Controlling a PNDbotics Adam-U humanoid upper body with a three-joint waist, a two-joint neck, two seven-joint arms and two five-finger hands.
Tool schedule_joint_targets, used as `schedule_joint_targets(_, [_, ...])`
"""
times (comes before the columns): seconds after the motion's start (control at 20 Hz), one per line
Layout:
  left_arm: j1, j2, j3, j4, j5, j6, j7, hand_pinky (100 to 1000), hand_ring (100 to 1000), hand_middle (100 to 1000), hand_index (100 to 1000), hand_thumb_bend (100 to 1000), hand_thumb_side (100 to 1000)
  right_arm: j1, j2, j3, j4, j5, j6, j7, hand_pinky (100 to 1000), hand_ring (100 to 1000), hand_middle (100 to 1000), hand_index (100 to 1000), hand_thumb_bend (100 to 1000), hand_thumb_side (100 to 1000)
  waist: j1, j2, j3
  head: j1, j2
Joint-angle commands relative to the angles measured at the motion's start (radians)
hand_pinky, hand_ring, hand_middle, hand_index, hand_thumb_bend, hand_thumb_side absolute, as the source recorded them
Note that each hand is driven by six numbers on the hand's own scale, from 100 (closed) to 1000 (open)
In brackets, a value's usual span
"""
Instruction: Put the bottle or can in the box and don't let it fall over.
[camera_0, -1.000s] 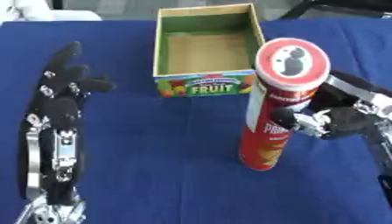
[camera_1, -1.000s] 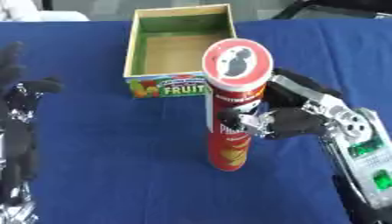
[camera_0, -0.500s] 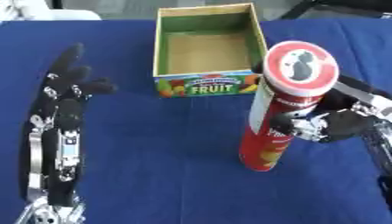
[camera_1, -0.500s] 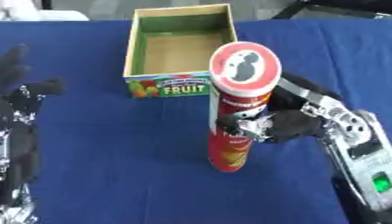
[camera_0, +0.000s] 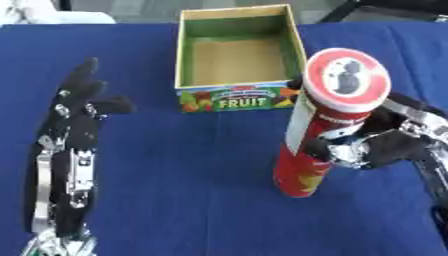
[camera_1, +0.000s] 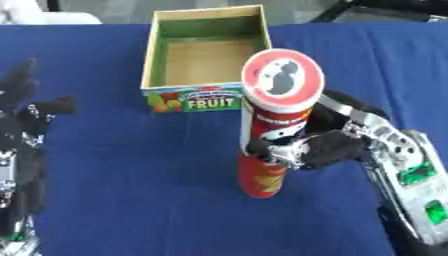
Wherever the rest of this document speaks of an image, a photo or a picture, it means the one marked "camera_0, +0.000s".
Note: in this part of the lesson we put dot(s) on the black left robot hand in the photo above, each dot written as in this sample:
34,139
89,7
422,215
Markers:
79,126

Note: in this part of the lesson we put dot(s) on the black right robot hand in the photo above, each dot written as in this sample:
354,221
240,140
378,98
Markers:
396,146

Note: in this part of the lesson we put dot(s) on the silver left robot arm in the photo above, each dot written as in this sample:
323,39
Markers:
58,246

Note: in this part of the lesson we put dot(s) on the cardboard box with green inside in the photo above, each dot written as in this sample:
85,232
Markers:
236,60

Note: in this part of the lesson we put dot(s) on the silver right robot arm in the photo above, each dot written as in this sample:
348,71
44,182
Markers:
429,123

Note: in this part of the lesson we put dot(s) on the white object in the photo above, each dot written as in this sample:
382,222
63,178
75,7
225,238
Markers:
46,13

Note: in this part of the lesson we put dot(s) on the black chair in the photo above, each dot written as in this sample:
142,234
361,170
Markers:
396,8

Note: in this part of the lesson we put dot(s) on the red tall chip can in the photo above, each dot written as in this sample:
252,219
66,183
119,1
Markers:
344,83

